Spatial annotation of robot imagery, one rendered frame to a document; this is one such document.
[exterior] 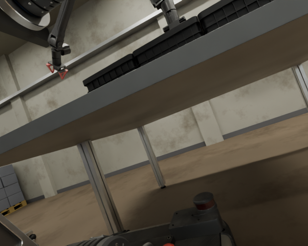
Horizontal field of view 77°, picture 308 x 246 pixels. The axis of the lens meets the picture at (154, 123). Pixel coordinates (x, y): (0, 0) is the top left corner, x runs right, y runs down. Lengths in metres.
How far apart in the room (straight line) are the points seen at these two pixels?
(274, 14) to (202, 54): 0.11
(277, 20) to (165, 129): 3.29
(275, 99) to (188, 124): 1.40
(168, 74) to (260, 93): 3.23
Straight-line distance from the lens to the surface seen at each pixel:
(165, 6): 0.97
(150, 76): 0.36
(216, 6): 0.85
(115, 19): 4.24
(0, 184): 5.46
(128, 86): 0.37
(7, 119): 5.83
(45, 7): 0.78
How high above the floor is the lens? 0.58
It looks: 2 degrees up
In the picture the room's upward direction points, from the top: 21 degrees counter-clockwise
